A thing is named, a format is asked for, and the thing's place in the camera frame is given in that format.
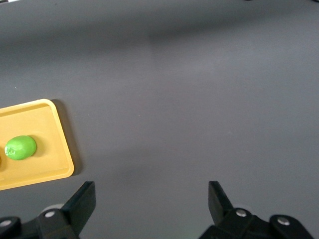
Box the yellow plastic tray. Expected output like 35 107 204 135
0 99 75 191

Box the dark grey table mat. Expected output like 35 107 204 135
0 0 319 239

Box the green apple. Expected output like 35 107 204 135
4 135 37 161

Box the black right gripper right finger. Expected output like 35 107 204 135
198 181 315 239

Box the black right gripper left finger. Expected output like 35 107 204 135
0 181 97 239

